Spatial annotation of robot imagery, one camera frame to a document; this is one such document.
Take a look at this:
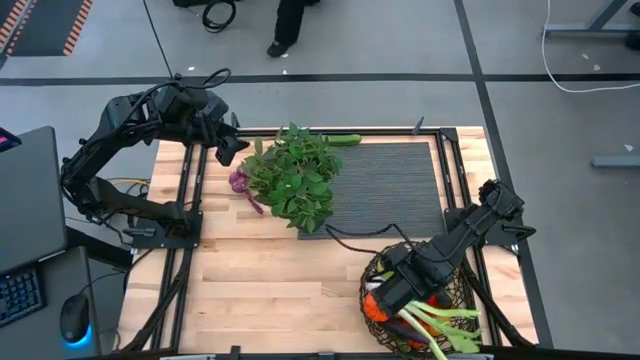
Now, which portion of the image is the black orange-striped floor mat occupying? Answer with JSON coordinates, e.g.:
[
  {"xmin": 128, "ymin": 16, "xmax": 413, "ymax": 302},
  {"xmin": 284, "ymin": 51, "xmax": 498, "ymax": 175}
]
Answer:
[{"xmin": 0, "ymin": 0, "xmax": 95, "ymax": 57}]

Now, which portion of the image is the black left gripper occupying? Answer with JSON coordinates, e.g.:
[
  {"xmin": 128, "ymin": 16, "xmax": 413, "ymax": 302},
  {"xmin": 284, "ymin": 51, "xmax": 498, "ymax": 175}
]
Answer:
[{"xmin": 197, "ymin": 102, "xmax": 251, "ymax": 168}]

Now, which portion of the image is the purple grape bunch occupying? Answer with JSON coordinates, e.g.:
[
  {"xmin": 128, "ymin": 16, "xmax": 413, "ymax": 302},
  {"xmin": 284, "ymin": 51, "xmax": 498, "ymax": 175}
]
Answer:
[{"xmin": 228, "ymin": 167, "xmax": 265, "ymax": 216}]

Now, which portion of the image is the green cucumber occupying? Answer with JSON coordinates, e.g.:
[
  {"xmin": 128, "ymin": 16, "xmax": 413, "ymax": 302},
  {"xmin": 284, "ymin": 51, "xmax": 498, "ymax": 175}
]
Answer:
[{"xmin": 324, "ymin": 133, "xmax": 363, "ymax": 148}]

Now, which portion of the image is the coiled black floor cable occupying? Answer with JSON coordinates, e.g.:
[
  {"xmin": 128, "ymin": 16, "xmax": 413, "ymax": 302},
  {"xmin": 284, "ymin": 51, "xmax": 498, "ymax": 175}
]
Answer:
[{"xmin": 201, "ymin": 0, "xmax": 238, "ymax": 34}]

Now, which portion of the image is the dark grey computer case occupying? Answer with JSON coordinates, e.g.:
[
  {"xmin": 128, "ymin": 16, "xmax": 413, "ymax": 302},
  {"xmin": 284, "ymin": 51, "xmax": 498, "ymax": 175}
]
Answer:
[{"xmin": 0, "ymin": 126, "xmax": 69, "ymax": 274}]

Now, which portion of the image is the black backlit keyboard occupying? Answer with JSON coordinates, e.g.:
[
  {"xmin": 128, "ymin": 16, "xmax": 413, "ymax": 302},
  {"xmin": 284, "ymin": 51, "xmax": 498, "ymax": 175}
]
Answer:
[{"xmin": 0, "ymin": 264, "xmax": 47, "ymax": 330}]

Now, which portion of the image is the black metal table frame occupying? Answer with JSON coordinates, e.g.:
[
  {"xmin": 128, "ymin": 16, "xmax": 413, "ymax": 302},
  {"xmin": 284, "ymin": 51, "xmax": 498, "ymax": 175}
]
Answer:
[{"xmin": 149, "ymin": 112, "xmax": 506, "ymax": 351}]

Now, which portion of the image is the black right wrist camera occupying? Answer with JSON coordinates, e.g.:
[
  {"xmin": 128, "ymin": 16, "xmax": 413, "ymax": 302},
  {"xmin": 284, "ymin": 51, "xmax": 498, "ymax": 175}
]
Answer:
[{"xmin": 382, "ymin": 243, "xmax": 420, "ymax": 277}]

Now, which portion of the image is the grey side desk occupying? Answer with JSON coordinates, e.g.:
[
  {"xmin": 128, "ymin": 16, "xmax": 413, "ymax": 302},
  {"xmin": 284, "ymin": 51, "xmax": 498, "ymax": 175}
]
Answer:
[{"xmin": 0, "ymin": 246, "xmax": 104, "ymax": 360}]

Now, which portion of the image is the black computer mouse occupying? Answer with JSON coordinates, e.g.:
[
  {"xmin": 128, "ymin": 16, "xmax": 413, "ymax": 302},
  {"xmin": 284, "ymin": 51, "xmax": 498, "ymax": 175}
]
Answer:
[{"xmin": 59, "ymin": 292, "xmax": 94, "ymax": 349}]

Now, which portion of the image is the black cable sleeve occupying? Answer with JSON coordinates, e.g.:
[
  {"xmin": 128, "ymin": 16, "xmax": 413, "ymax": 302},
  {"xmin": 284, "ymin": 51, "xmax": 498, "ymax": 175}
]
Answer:
[
  {"xmin": 119, "ymin": 248, "xmax": 194, "ymax": 352},
  {"xmin": 459, "ymin": 264, "xmax": 534, "ymax": 350}
]

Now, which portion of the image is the small glowing device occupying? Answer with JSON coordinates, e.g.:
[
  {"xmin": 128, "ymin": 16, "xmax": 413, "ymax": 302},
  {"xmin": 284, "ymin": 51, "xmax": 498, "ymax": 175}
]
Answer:
[{"xmin": 0, "ymin": 127, "xmax": 23, "ymax": 154}]

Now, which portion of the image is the black left wrist camera cable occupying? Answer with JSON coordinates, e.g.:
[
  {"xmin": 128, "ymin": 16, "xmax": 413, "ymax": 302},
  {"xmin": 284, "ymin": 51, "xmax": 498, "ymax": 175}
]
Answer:
[{"xmin": 142, "ymin": 67, "xmax": 233, "ymax": 109}]

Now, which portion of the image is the grey table foot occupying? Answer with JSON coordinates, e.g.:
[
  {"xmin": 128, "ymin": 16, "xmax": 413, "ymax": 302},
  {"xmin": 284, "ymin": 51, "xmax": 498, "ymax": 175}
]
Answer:
[{"xmin": 591, "ymin": 155, "xmax": 640, "ymax": 169}]

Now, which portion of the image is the grey table leg base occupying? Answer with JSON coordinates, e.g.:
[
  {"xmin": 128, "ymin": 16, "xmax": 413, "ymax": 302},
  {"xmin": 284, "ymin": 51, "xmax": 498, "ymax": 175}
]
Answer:
[{"xmin": 543, "ymin": 0, "xmax": 640, "ymax": 40}]

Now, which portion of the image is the white floor cable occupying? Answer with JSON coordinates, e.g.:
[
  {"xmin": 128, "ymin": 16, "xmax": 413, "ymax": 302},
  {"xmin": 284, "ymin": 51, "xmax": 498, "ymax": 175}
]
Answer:
[{"xmin": 542, "ymin": 0, "xmax": 640, "ymax": 94}]

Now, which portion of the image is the orange toy pepper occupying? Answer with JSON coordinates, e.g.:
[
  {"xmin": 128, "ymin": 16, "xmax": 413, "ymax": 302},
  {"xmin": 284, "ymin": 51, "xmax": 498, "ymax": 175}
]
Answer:
[{"xmin": 361, "ymin": 293, "xmax": 392, "ymax": 324}]

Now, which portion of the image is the white green leek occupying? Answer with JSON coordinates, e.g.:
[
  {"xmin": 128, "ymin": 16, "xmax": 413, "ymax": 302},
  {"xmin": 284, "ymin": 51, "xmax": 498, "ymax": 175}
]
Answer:
[{"xmin": 367, "ymin": 279, "xmax": 484, "ymax": 360}]

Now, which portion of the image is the dark grey woven placemat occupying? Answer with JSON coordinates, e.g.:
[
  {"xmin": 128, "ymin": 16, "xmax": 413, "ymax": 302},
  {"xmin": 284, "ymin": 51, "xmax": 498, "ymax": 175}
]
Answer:
[{"xmin": 298, "ymin": 141, "xmax": 446, "ymax": 240}]

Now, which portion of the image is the person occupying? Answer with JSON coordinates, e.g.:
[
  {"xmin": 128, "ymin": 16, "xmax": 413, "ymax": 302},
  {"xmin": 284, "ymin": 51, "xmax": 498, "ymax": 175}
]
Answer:
[{"xmin": 266, "ymin": 0, "xmax": 321, "ymax": 59}]

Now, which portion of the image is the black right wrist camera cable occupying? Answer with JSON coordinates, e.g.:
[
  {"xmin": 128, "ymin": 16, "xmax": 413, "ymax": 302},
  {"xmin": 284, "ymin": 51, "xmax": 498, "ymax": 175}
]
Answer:
[{"xmin": 324, "ymin": 223, "xmax": 426, "ymax": 261}]

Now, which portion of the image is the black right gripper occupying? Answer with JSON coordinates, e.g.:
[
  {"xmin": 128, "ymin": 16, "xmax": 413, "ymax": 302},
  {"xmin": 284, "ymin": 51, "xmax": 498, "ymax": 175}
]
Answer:
[{"xmin": 372, "ymin": 263, "xmax": 442, "ymax": 322}]

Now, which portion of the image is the brown woven wire basket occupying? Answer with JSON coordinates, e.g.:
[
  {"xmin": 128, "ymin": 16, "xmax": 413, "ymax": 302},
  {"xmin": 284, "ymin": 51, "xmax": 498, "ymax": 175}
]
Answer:
[{"xmin": 358, "ymin": 239, "xmax": 474, "ymax": 359}]

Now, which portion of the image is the potted green leafy plant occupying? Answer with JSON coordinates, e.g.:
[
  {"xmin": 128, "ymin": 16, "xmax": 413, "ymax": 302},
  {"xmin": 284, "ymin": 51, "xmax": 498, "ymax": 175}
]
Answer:
[{"xmin": 241, "ymin": 122, "xmax": 345, "ymax": 235}]

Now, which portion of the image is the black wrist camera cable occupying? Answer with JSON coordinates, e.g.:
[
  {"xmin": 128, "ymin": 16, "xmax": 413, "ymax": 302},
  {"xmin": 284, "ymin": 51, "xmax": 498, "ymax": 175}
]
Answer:
[
  {"xmin": 324, "ymin": 223, "xmax": 426, "ymax": 261},
  {"xmin": 142, "ymin": 67, "xmax": 233, "ymax": 109}
]

